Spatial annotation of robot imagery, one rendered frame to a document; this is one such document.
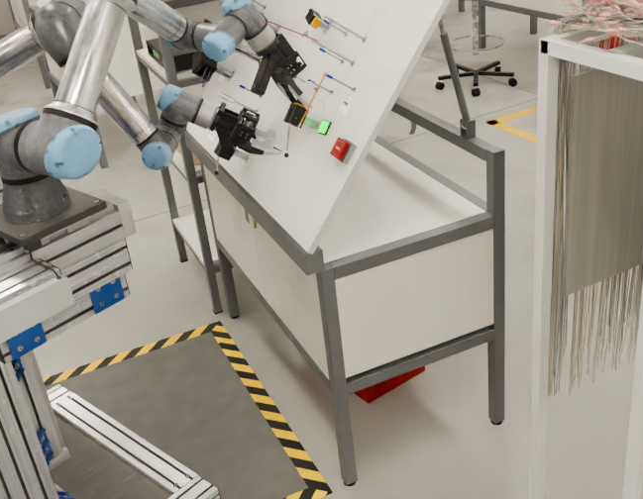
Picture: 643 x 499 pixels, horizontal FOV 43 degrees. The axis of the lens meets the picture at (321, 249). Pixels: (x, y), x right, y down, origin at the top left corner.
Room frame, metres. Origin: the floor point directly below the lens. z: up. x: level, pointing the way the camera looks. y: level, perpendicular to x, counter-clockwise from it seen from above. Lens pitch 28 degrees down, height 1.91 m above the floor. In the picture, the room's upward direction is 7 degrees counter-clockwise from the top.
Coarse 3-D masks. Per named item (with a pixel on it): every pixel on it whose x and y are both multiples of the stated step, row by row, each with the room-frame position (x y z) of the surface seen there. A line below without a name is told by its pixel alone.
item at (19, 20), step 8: (8, 0) 8.03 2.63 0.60; (16, 0) 7.53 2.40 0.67; (24, 0) 7.00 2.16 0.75; (32, 0) 7.07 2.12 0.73; (16, 8) 7.70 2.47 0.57; (24, 8) 6.99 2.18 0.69; (16, 16) 7.87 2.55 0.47; (24, 16) 7.28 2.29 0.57; (16, 24) 7.89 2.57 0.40; (24, 24) 7.44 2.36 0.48; (40, 56) 7.00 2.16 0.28; (40, 64) 6.99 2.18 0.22; (48, 80) 7.00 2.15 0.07; (48, 88) 7.00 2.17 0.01
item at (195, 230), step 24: (168, 48) 3.06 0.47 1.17; (144, 72) 3.57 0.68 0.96; (168, 72) 3.06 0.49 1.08; (192, 168) 3.06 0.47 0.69; (168, 192) 3.57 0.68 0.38; (192, 192) 3.06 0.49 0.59; (192, 216) 3.57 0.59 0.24; (192, 240) 3.32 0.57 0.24; (216, 264) 3.10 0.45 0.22; (216, 288) 3.06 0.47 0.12; (216, 312) 3.06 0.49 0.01
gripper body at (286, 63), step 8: (280, 40) 2.23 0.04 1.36; (272, 48) 2.19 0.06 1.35; (280, 48) 2.22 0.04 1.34; (288, 48) 2.23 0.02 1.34; (280, 56) 2.22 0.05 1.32; (288, 56) 2.22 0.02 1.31; (296, 56) 2.22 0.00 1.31; (280, 64) 2.20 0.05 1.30; (288, 64) 2.21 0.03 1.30; (296, 64) 2.22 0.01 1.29; (304, 64) 2.23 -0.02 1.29; (272, 72) 2.22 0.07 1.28; (280, 72) 2.19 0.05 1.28; (288, 72) 2.21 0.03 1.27; (296, 72) 2.22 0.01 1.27; (280, 80) 2.21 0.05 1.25
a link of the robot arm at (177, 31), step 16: (144, 0) 2.06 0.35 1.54; (160, 0) 2.12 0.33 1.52; (144, 16) 2.07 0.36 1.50; (160, 16) 2.09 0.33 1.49; (176, 16) 2.15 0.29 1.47; (160, 32) 2.12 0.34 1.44; (176, 32) 2.14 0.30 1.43; (192, 32) 2.16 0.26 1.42; (176, 48) 2.21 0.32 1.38; (192, 48) 2.17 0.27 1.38
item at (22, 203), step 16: (0, 176) 1.72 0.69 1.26; (48, 176) 1.72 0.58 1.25; (16, 192) 1.69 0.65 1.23; (32, 192) 1.69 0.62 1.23; (48, 192) 1.70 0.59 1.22; (64, 192) 1.76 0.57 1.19; (16, 208) 1.68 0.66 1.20; (32, 208) 1.68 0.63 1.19; (48, 208) 1.69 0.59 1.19; (64, 208) 1.72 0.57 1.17
